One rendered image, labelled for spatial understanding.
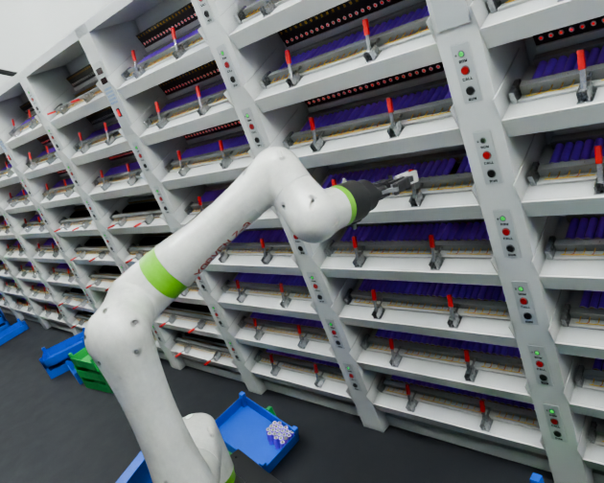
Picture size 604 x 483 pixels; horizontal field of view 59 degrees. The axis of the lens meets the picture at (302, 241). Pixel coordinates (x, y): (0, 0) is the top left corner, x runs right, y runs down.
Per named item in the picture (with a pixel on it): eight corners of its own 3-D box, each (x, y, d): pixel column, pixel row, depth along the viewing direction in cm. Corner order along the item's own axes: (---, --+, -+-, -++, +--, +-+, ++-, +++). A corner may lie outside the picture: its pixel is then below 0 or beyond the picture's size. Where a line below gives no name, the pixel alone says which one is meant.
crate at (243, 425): (299, 440, 209) (297, 426, 204) (265, 478, 196) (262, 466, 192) (244, 402, 225) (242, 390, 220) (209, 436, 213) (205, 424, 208)
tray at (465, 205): (487, 218, 126) (472, 189, 121) (306, 226, 169) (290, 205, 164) (512, 161, 135) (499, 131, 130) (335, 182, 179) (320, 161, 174)
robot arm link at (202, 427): (184, 518, 128) (154, 456, 122) (191, 472, 143) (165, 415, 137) (236, 502, 128) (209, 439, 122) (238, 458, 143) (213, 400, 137)
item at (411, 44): (445, 60, 113) (417, 2, 106) (262, 113, 157) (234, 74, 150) (476, 10, 123) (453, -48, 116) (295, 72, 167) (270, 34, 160)
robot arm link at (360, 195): (350, 179, 112) (319, 183, 119) (361, 233, 115) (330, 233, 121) (367, 172, 116) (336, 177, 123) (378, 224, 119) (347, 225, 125)
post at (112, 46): (261, 395, 246) (83, 22, 191) (248, 391, 253) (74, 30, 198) (289, 368, 258) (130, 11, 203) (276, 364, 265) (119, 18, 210)
